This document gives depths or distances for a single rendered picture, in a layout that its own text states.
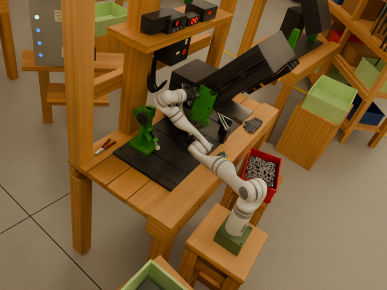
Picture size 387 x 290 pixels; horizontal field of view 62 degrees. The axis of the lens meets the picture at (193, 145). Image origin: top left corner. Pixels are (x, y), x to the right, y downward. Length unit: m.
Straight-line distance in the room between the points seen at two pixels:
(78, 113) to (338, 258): 2.41
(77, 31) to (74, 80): 0.23
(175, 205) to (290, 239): 1.55
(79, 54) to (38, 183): 1.72
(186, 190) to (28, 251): 1.29
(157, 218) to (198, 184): 0.33
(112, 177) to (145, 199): 0.22
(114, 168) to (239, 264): 0.82
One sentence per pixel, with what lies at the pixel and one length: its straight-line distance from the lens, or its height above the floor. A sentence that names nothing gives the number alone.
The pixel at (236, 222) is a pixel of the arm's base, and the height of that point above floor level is 1.03.
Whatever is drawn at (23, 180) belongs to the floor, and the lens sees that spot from 3.02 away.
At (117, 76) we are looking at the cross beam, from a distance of 1.84.
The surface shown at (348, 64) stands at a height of 0.73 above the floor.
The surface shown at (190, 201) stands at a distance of 1.71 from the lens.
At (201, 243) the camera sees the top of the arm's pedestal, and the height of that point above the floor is 0.85.
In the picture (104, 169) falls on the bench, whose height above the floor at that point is 0.88.
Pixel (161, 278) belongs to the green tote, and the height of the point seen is 0.91.
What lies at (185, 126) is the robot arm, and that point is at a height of 1.22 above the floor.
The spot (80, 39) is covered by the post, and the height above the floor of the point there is 1.59.
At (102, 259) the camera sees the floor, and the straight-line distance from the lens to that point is 2.51.
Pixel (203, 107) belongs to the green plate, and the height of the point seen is 1.16.
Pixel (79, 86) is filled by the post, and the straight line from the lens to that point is 1.52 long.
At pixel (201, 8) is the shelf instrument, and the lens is 2.00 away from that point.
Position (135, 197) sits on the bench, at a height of 0.88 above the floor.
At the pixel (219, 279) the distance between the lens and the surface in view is 1.73.
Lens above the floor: 2.18
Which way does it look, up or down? 39 degrees down
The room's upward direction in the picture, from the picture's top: 15 degrees clockwise
